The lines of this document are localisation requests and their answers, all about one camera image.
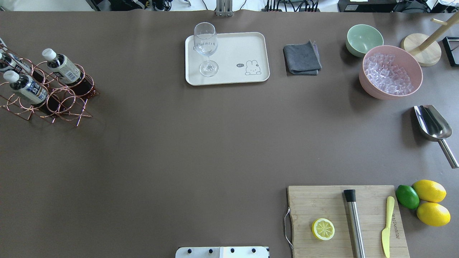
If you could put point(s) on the wooden cup tree stand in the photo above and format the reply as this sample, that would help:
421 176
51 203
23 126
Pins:
425 48

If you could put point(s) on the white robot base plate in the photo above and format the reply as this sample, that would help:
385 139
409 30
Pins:
223 252

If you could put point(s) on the clear ice cubes pile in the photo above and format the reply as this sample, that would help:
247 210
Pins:
381 71

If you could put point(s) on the green lime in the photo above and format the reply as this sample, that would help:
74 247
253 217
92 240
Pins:
407 197

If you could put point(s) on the yellow lemon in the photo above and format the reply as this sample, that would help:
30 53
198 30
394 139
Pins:
429 190
433 214

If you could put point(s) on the copper wire bottle basket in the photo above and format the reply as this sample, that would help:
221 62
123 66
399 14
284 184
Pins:
75 106

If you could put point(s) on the grey folded cloth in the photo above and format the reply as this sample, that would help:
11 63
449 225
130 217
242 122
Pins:
302 59

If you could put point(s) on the steel ice scoop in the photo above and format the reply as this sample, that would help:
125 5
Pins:
436 129

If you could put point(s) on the clear wine glass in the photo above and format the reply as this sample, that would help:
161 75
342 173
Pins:
206 43

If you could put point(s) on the cream rabbit tray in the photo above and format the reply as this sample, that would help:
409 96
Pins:
242 58

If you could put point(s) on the green ceramic bowl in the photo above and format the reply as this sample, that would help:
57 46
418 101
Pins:
361 38

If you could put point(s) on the half lemon slice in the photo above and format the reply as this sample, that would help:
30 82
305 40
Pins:
323 229

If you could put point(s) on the steel muddler black tip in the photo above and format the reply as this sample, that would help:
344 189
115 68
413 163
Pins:
351 201

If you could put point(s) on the bamboo cutting board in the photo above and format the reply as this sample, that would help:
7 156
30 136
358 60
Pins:
308 203

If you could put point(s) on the yellow plastic knife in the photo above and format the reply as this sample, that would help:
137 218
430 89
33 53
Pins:
385 234

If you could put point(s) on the pink bowl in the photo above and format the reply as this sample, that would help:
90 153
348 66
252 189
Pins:
402 58

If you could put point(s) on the tea bottle white cap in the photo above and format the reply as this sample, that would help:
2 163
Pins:
68 73
26 88
10 62

